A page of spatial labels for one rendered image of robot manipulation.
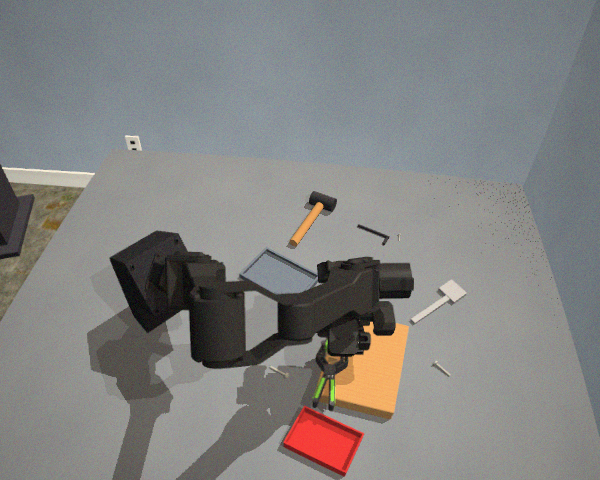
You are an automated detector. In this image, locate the black l-shaped bar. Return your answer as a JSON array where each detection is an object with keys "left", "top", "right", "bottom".
[{"left": 358, "top": 224, "right": 390, "bottom": 245}]

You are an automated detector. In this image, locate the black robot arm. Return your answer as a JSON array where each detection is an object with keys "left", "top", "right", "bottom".
[{"left": 145, "top": 251, "right": 414, "bottom": 369}]

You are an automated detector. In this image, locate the red shallow tray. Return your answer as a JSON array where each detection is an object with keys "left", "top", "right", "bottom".
[{"left": 284, "top": 406, "right": 364, "bottom": 477}]

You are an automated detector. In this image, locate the light wooden board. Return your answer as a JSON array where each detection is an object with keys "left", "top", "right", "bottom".
[{"left": 335, "top": 322, "right": 409, "bottom": 419}]

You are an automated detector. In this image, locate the black and green spring clamp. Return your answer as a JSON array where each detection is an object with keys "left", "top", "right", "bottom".
[{"left": 312, "top": 340, "right": 349, "bottom": 411}]

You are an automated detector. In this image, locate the mallet with wooden handle and black head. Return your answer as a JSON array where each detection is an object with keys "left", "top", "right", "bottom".
[{"left": 289, "top": 191, "right": 337, "bottom": 246}]

